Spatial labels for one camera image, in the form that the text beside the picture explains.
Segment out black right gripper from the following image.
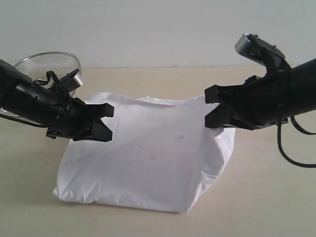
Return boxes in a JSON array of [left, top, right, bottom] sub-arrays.
[[204, 74, 296, 130]]

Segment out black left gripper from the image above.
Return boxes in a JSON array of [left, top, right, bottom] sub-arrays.
[[45, 96, 115, 142]]

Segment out white t-shirt red lettering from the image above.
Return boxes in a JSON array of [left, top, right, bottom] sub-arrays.
[[53, 92, 236, 212]]

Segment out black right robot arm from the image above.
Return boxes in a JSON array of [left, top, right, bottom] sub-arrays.
[[204, 60, 316, 130]]

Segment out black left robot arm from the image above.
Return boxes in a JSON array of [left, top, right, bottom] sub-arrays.
[[0, 60, 114, 142]]

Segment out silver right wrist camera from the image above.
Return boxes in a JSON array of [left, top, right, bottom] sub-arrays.
[[235, 33, 291, 74]]

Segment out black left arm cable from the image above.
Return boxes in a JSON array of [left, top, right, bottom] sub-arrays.
[[33, 70, 71, 112]]

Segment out metal wire mesh basket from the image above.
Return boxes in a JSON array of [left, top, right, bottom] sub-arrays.
[[0, 51, 81, 127]]

